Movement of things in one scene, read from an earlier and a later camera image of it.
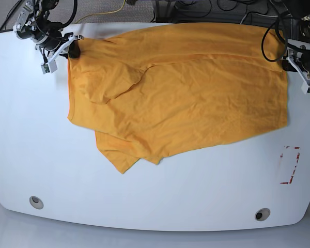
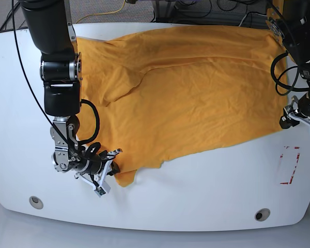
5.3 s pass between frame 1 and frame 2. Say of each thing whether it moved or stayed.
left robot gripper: moved
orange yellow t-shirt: stayed
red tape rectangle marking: stayed
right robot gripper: moved
